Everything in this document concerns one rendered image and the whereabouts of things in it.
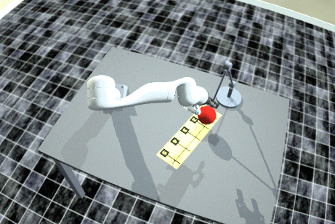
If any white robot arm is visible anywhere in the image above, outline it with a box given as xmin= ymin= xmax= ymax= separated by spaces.
xmin=87 ymin=76 xmax=208 ymax=115

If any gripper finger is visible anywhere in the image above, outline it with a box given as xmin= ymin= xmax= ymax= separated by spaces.
xmin=207 ymin=98 xmax=219 ymax=109

